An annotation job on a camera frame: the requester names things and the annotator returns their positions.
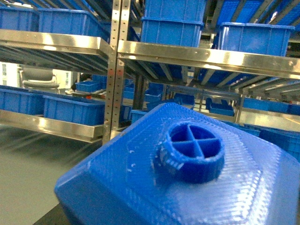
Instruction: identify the metal shelf rack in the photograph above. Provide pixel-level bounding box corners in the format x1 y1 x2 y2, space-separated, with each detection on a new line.
0 0 300 142

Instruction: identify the blue storage bin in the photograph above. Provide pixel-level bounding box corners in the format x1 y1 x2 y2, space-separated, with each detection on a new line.
141 0 207 47
43 95 105 126
0 85 45 115
217 22 295 56

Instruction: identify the blue rectangular plastic part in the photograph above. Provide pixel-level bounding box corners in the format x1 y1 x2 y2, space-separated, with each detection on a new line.
54 103 300 225

